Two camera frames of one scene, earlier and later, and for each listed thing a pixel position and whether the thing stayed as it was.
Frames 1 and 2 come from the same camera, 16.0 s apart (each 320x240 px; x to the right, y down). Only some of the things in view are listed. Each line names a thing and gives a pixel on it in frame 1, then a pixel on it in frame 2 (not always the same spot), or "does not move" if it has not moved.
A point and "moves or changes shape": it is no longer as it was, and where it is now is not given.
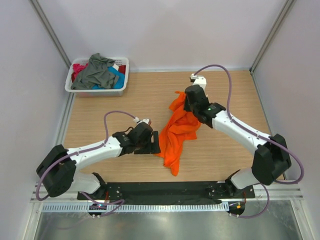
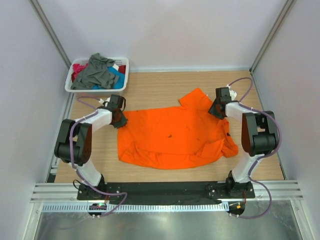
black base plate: x=169 y=192 does not move
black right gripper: x=186 y=106 → x=212 y=110
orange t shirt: x=181 y=126 moves or changes shape
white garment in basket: x=116 y=66 does not move
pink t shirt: x=77 y=67 does not move
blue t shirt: x=120 y=82 does not move
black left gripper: x=153 y=148 → x=123 y=122
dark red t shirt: x=122 y=69 does not move
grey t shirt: x=96 y=73 does not move
